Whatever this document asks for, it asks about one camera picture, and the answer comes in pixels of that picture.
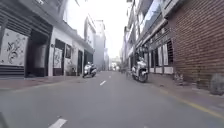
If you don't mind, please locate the reddish paved strip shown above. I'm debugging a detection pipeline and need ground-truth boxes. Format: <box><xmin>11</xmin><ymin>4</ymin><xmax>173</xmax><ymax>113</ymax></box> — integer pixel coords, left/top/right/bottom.
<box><xmin>146</xmin><ymin>73</ymin><xmax>224</xmax><ymax>116</ymax></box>

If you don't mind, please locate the red brick building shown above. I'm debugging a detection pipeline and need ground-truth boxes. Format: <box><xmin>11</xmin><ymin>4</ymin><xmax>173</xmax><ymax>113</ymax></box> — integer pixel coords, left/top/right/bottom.
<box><xmin>161</xmin><ymin>0</ymin><xmax>224</xmax><ymax>96</ymax></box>

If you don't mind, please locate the row of grey buildings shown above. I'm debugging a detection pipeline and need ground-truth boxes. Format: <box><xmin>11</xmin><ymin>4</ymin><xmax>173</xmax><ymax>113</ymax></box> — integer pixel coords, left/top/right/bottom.
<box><xmin>83</xmin><ymin>14</ymin><xmax>111</xmax><ymax>72</ymax></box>

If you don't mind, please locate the white building with dark doors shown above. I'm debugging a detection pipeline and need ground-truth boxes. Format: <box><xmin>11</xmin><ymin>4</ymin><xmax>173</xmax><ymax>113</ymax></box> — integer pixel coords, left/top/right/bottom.
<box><xmin>47</xmin><ymin>14</ymin><xmax>97</xmax><ymax>78</ymax></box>

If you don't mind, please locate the building with white patterned panels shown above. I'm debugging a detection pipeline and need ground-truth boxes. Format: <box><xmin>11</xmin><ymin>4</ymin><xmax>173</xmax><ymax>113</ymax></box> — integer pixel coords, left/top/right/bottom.
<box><xmin>0</xmin><ymin>0</ymin><xmax>68</xmax><ymax>80</ymax></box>

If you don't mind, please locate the row of buildings with balconies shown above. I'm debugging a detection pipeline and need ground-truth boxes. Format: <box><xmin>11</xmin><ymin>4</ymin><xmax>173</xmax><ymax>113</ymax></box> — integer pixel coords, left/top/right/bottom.
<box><xmin>120</xmin><ymin>0</ymin><xmax>176</xmax><ymax>76</ymax></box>

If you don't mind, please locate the grey asphalt road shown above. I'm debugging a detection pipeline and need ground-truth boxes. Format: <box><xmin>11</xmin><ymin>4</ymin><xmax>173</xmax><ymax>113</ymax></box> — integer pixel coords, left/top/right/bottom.
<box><xmin>0</xmin><ymin>70</ymin><xmax>224</xmax><ymax>128</ymax></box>

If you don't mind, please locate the white scooter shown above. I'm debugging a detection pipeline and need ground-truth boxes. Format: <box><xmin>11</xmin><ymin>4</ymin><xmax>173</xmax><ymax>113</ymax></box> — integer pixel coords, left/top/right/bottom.
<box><xmin>82</xmin><ymin>61</ymin><xmax>98</xmax><ymax>79</ymax></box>
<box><xmin>130</xmin><ymin>57</ymin><xmax>149</xmax><ymax>84</ymax></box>

